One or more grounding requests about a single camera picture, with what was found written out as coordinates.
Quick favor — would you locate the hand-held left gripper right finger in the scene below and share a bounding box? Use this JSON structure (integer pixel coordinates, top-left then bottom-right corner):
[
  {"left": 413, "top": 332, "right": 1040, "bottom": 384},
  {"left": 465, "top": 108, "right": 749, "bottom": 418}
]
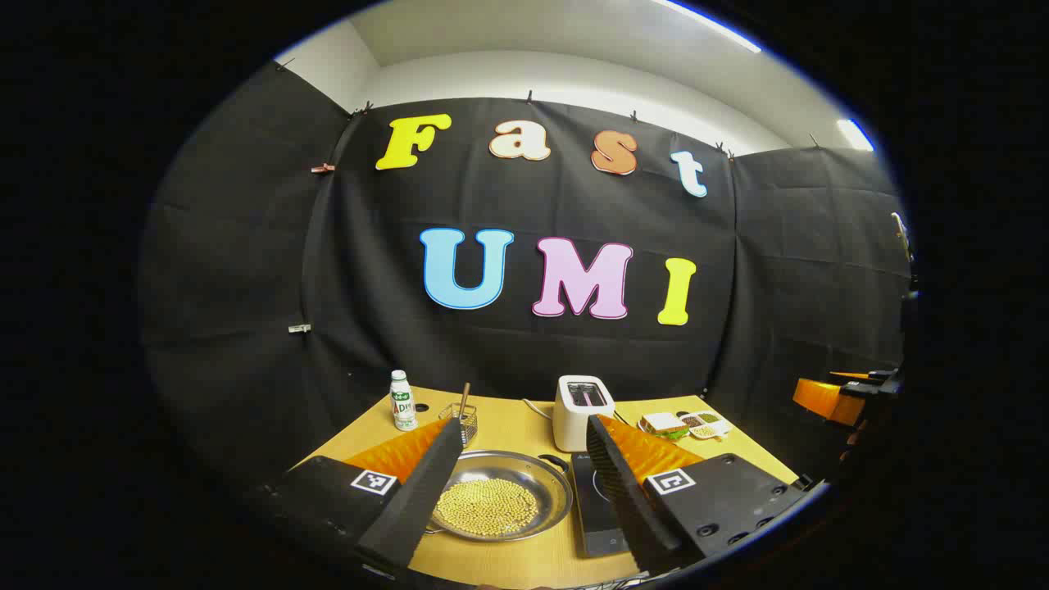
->
[{"left": 585, "top": 414, "right": 820, "bottom": 579}]

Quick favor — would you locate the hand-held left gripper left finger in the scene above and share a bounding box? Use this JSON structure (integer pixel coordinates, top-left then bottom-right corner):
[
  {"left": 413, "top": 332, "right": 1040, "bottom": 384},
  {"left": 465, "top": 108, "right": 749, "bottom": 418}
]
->
[{"left": 254, "top": 418, "right": 466, "bottom": 579}]

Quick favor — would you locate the black induction cooktop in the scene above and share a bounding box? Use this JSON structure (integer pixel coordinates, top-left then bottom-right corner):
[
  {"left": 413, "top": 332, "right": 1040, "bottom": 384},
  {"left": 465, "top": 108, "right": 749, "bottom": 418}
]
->
[{"left": 570, "top": 451, "right": 637, "bottom": 560}]

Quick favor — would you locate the stainless steel pot black handle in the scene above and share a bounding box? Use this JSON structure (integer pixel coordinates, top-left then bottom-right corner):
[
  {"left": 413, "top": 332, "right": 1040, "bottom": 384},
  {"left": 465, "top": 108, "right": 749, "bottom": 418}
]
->
[{"left": 422, "top": 449, "right": 576, "bottom": 543}]

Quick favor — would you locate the pile of yellow soybeans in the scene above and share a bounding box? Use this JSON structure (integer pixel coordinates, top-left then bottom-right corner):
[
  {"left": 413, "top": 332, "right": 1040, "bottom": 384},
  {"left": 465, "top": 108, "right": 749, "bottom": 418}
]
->
[{"left": 434, "top": 478, "right": 540, "bottom": 538}]

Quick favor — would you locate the white toaster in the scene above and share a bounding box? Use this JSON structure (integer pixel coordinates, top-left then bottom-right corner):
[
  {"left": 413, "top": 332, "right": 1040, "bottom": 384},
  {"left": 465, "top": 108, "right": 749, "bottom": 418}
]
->
[{"left": 552, "top": 375, "right": 616, "bottom": 453}]

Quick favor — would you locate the white drink bottle green cap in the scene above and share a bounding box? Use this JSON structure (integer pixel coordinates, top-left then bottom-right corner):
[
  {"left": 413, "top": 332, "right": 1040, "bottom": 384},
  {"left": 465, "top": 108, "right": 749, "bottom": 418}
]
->
[{"left": 389, "top": 370, "right": 419, "bottom": 432}]

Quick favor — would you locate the white divided dish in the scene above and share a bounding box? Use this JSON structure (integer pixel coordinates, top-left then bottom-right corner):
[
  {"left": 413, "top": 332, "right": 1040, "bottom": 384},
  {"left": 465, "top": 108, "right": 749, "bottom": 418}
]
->
[{"left": 680, "top": 410, "right": 733, "bottom": 440}]

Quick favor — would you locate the ceiling light strip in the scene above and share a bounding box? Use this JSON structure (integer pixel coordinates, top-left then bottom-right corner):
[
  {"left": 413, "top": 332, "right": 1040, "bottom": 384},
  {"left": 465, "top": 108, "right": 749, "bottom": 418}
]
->
[{"left": 836, "top": 118, "right": 875, "bottom": 153}]

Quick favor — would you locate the black backdrop cloth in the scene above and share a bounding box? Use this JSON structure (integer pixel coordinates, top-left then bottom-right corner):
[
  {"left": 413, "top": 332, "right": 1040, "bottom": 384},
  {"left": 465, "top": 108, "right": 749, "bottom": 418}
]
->
[{"left": 139, "top": 61, "right": 915, "bottom": 509}]

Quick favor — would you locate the metal wire basket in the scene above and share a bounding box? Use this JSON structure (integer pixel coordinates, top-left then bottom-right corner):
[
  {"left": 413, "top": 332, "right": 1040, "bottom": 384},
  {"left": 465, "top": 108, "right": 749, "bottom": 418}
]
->
[{"left": 438, "top": 402, "right": 479, "bottom": 446}]

